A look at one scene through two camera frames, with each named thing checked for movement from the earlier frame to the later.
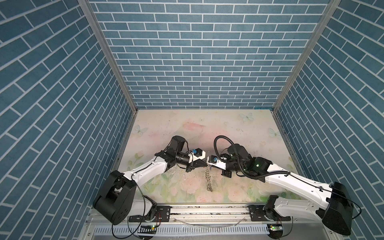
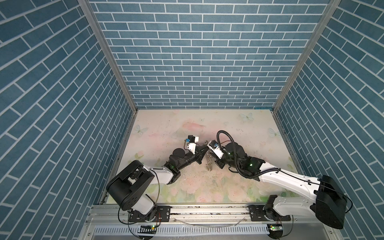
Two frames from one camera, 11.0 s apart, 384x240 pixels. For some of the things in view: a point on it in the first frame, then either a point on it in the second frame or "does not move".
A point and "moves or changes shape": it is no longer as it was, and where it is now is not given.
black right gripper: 225,173 to 219,163
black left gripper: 191,165 to 199,155
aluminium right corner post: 329,13 does not move
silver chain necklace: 208,177 moves or changes shape
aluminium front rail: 159,215 does not move
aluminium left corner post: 91,15 does not move
